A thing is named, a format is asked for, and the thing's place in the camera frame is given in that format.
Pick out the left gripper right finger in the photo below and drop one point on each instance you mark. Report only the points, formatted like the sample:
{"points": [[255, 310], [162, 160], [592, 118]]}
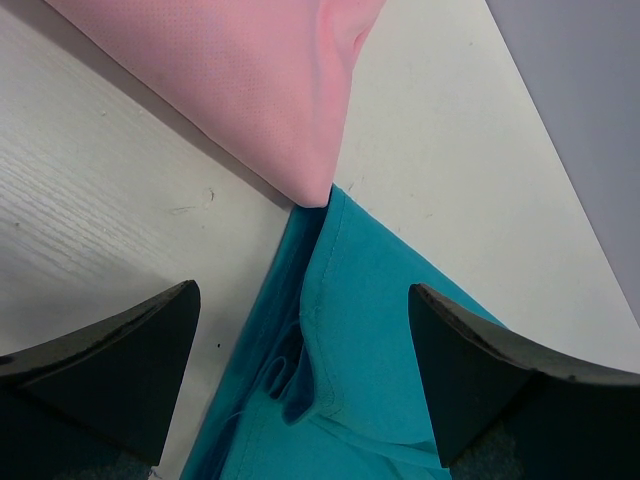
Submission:
{"points": [[505, 407]]}

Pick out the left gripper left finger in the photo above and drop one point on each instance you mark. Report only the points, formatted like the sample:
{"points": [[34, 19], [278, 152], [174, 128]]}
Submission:
{"points": [[97, 403]]}

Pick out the teal t shirt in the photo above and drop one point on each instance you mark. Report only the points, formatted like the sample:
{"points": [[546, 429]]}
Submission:
{"points": [[323, 382]]}

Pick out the folded pink t shirt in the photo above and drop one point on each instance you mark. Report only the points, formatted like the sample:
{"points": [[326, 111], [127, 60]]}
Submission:
{"points": [[268, 81]]}

